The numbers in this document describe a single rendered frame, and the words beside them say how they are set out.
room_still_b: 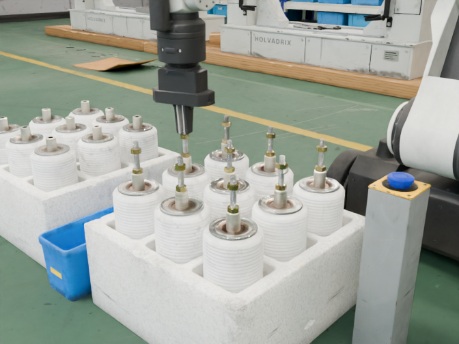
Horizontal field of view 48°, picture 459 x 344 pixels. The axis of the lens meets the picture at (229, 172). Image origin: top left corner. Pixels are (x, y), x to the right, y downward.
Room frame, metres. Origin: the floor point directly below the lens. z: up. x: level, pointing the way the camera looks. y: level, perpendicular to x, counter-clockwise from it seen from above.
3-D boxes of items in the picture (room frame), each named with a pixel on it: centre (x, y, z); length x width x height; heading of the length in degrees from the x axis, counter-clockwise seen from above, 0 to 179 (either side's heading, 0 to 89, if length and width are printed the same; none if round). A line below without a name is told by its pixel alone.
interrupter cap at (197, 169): (0.96, 0.09, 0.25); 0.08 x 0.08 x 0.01
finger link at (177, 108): (0.96, 0.10, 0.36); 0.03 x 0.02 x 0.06; 156
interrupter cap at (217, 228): (0.71, -0.01, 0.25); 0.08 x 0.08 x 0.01
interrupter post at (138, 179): (0.87, 0.17, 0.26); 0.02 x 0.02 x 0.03
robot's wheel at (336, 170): (1.22, -0.31, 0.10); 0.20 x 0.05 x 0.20; 135
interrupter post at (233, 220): (0.71, -0.01, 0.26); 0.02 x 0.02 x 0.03
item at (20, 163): (1.16, 0.48, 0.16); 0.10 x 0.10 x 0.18
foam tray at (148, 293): (0.88, 0.00, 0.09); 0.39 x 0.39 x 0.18; 47
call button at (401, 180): (0.73, -0.26, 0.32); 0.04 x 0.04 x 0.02
